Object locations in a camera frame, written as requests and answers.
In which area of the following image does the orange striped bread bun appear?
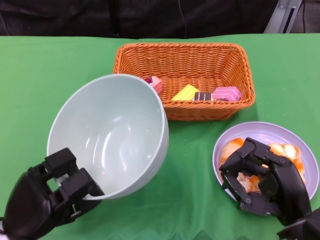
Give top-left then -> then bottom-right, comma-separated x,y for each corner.
219,137 -> 261,193
267,142 -> 306,185

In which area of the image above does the green tablecloth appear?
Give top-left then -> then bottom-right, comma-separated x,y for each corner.
0,33 -> 320,240

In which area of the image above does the yellow cake slice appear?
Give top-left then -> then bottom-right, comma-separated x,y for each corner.
171,84 -> 200,102

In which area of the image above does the thin black hanging cable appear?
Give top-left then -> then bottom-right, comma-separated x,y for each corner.
177,0 -> 188,40

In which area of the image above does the pink cake slice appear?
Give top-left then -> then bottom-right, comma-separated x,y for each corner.
211,86 -> 243,102

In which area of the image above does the lavender plate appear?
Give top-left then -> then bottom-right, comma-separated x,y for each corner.
212,121 -> 313,203

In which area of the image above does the orange wicker basket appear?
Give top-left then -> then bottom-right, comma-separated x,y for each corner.
112,42 -> 256,122

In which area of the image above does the chocolate cake slice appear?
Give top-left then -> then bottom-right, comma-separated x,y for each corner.
193,91 -> 214,102

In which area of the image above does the small pink berry cake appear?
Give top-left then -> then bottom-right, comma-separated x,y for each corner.
144,75 -> 163,95

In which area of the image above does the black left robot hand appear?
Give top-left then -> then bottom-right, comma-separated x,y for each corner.
2,147 -> 105,240

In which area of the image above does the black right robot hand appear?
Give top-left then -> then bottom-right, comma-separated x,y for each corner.
218,136 -> 313,226

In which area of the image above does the grey-green bowl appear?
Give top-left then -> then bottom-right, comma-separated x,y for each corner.
46,74 -> 170,201

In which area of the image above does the black backdrop cloth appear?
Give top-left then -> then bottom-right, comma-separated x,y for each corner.
0,0 -> 281,41

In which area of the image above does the aluminium frame post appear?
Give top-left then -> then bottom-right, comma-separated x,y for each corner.
263,0 -> 303,34

